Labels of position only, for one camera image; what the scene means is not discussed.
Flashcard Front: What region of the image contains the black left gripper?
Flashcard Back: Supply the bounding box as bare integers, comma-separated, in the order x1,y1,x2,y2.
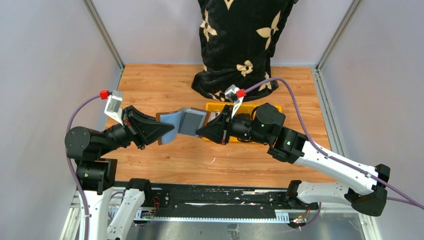
99,104,176,156

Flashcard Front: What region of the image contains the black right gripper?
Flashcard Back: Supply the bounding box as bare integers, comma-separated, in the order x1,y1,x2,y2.
196,104,271,145

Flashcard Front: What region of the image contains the brown leather card holder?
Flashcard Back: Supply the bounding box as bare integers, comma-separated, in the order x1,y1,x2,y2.
155,107,211,145

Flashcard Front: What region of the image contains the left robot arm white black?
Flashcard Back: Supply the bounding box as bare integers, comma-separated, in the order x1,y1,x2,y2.
64,105,175,240

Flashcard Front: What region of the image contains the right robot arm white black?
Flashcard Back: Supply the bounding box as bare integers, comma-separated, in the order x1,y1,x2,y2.
196,103,390,217

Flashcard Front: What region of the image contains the yellow bin right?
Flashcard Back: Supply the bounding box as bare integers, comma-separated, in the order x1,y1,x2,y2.
256,104,281,115

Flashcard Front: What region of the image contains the black floral blanket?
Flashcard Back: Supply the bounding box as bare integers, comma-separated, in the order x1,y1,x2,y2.
191,0,297,102

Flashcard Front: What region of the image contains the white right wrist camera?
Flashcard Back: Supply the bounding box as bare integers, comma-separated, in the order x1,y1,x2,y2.
224,84,246,118

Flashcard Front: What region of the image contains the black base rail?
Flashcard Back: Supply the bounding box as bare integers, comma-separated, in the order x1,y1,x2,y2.
109,181,319,220

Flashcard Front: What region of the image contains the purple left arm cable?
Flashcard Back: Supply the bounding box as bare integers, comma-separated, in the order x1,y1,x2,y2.
65,90,110,240

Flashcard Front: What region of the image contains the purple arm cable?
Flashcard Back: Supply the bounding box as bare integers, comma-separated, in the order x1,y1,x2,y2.
236,77,424,211
65,90,110,240

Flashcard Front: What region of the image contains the aluminium frame rail right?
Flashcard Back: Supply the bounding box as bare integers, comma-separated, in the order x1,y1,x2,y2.
311,0,362,155

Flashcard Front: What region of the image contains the aluminium frame rail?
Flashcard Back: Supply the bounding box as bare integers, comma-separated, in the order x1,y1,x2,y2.
82,0,125,72
311,0,362,155

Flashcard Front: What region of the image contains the aluminium frame rail left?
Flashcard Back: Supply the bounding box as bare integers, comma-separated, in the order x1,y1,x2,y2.
82,0,125,72

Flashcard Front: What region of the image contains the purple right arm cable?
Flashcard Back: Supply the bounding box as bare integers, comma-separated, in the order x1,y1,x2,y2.
236,77,424,211

